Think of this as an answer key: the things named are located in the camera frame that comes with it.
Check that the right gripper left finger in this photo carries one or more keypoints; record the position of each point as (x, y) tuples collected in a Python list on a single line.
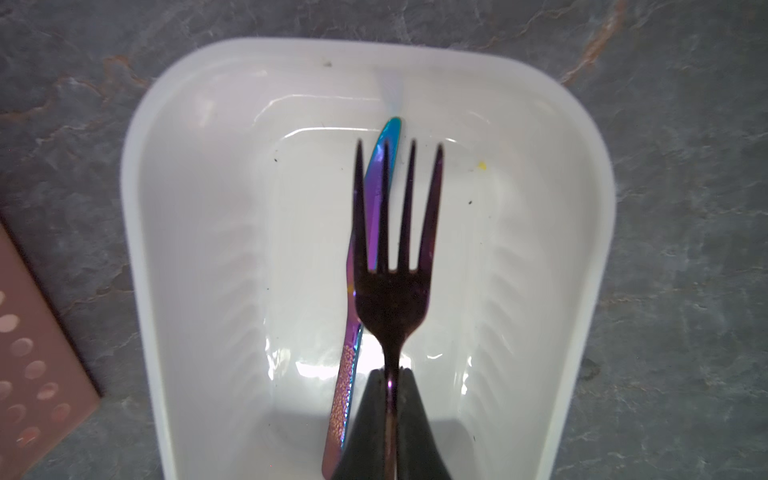
[(363, 457)]

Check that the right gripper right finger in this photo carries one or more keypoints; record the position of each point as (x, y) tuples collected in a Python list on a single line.
[(418, 457)]

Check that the iridescent purple knife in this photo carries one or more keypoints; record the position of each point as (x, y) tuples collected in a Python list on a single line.
[(384, 155)]

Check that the dark iridescent fork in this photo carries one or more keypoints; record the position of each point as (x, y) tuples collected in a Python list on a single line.
[(392, 304)]

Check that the white plastic tray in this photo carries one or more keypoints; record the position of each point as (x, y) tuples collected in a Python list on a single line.
[(236, 186)]

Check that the pink perforated plastic basket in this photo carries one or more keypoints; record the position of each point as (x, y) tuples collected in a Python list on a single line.
[(45, 390)]

